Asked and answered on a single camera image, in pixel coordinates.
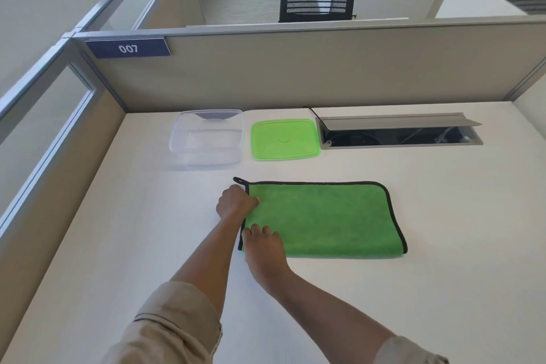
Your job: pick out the person's left hand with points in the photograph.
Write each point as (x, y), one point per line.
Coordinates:
(232, 203)

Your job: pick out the person's right hand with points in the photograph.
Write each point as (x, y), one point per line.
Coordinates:
(266, 255)

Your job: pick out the person's left fingers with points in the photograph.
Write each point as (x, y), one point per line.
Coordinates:
(251, 203)

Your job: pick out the person's right fingers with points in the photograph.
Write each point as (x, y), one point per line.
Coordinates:
(260, 232)

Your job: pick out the green microfiber cloth black trim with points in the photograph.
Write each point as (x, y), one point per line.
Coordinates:
(328, 218)

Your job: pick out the person's left forearm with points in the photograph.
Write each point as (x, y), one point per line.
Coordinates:
(207, 263)

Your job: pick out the person's right forearm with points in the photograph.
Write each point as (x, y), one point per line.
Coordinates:
(332, 312)

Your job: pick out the green plastic container lid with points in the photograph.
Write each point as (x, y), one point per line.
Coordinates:
(285, 139)

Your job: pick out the clear plastic food container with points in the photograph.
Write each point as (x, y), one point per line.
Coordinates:
(209, 137)

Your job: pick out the beige desk partition panel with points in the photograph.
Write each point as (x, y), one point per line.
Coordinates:
(324, 65)

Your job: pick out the beige right sleeve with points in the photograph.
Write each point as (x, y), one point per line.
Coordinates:
(409, 353)

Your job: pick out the blue number sign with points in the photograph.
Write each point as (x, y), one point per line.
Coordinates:
(128, 48)

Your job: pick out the glass and beige side partition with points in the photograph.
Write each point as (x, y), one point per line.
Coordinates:
(51, 90)

